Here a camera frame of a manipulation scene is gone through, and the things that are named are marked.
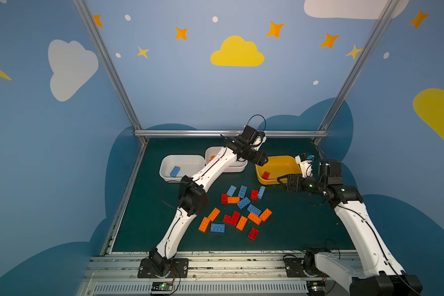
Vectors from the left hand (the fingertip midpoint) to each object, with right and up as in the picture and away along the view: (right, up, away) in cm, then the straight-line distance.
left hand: (262, 154), depth 89 cm
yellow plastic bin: (+12, -7, +19) cm, 23 cm away
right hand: (+9, -10, -12) cm, 18 cm away
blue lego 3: (-9, -25, +4) cm, 27 cm away
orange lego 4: (-28, -33, -5) cm, 43 cm away
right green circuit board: (+18, -53, -17) cm, 59 cm away
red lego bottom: (-5, -36, -6) cm, 37 cm away
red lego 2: (-3, -21, +7) cm, 22 cm away
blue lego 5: (-22, -34, -5) cm, 41 cm away
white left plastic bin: (-49, -7, +17) cm, 52 cm away
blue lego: (-15, -20, +8) cm, 26 cm away
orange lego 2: (-4, -31, -1) cm, 31 cm away
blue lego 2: (-9, -20, +7) cm, 23 cm away
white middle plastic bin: (-11, -6, +14) cm, 19 cm away
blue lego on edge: (+1, -20, +7) cm, 21 cm away
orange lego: (+2, -30, 0) cm, 30 cm away
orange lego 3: (-10, -33, -3) cm, 34 cm away
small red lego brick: (+5, -11, +12) cm, 17 cm away
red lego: (-18, -22, +3) cm, 29 cm away
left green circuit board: (-43, -52, -18) cm, 70 cm away
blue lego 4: (-4, -27, +2) cm, 27 cm away
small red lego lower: (-17, -31, -3) cm, 35 cm away
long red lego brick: (-13, -30, -2) cm, 33 cm away
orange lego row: (-14, -23, +4) cm, 27 cm away
